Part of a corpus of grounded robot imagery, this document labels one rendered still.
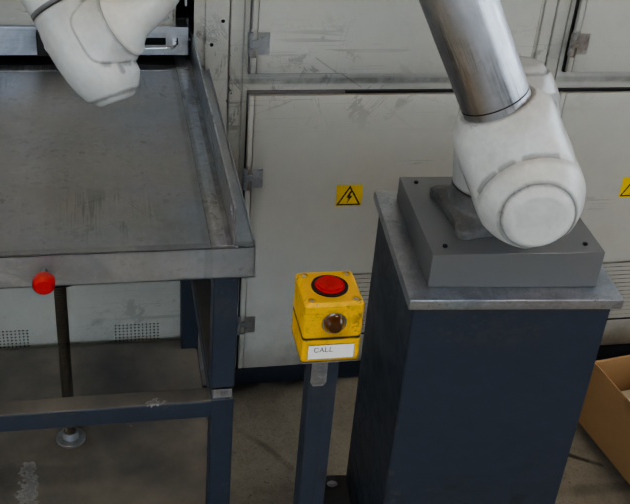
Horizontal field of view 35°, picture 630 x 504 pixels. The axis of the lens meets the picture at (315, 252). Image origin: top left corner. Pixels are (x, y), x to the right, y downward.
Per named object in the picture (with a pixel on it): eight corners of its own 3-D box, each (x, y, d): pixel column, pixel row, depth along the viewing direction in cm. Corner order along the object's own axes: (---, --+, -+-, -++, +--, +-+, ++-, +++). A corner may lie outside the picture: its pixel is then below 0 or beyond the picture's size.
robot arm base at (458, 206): (516, 177, 186) (521, 150, 183) (563, 235, 167) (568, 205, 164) (421, 181, 183) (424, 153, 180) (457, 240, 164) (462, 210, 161)
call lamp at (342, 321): (347, 338, 133) (349, 317, 131) (322, 339, 132) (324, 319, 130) (345, 332, 134) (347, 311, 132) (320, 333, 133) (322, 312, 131)
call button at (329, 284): (346, 300, 134) (347, 290, 133) (317, 302, 133) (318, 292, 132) (340, 283, 137) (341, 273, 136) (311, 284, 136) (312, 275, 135)
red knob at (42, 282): (55, 297, 144) (54, 278, 142) (32, 298, 144) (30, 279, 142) (56, 279, 148) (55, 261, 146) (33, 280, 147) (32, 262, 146)
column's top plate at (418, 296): (555, 200, 195) (557, 191, 194) (622, 309, 165) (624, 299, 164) (373, 198, 190) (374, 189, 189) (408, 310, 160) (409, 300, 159)
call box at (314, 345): (358, 362, 137) (365, 301, 132) (300, 366, 136) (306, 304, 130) (345, 326, 144) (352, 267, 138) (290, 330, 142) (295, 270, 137)
